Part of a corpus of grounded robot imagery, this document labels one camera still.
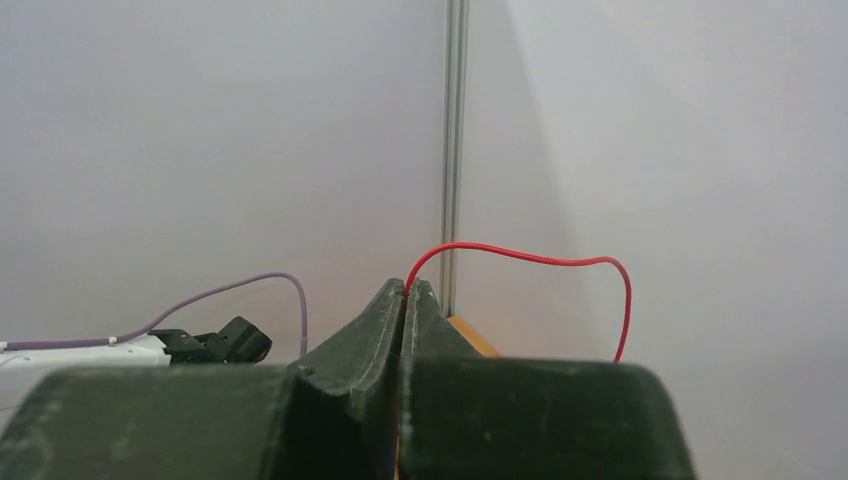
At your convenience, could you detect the left vertical corner post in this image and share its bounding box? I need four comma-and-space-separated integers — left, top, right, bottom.
439, 0, 472, 318

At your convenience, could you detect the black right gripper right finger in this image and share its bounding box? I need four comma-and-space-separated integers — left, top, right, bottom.
399, 280, 696, 479

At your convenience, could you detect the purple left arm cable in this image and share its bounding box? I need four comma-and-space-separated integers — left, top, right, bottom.
0, 271, 311, 359

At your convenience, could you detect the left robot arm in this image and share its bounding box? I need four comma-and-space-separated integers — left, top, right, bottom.
1, 317, 272, 411

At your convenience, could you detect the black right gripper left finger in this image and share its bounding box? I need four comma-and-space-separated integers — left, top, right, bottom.
1, 278, 406, 479

